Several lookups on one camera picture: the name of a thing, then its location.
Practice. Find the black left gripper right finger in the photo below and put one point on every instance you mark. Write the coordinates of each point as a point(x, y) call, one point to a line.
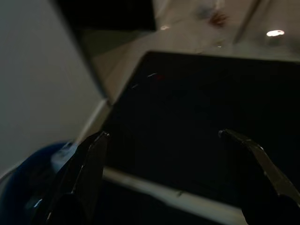
point(262, 178)

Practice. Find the black rubbish bin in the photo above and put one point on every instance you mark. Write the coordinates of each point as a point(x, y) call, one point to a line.
point(187, 112)

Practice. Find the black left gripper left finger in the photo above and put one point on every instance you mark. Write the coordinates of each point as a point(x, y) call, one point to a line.
point(82, 182)

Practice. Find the red crumpled wrapper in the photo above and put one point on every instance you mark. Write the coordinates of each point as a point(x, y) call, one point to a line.
point(219, 18)

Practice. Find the blue round container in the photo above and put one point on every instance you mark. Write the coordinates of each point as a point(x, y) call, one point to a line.
point(21, 185)

